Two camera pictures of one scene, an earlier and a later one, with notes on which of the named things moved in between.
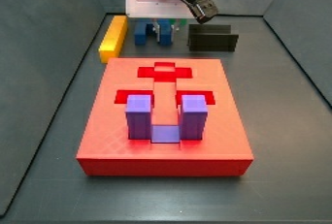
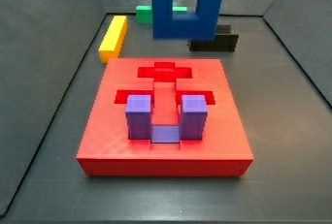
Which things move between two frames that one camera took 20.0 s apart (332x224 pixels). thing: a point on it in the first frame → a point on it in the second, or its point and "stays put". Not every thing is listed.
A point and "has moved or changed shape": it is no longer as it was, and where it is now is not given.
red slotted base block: x=109 y=154 stays put
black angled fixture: x=212 y=38 stays put
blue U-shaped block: x=145 y=28 has moved or changed shape
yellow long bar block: x=110 y=45 stays put
